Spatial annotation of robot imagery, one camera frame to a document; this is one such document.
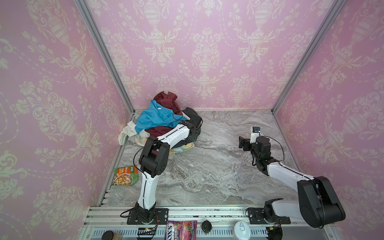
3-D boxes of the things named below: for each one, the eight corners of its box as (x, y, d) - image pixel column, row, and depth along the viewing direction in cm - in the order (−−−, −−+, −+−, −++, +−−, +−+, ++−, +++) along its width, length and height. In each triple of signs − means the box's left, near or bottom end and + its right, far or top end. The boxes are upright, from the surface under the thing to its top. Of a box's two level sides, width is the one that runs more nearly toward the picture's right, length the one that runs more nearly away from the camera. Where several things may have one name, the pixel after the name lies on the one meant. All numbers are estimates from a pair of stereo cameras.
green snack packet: (111, 185, 86) (108, 183, 84) (117, 167, 93) (115, 165, 91) (136, 185, 86) (135, 183, 84) (141, 167, 93) (139, 165, 91)
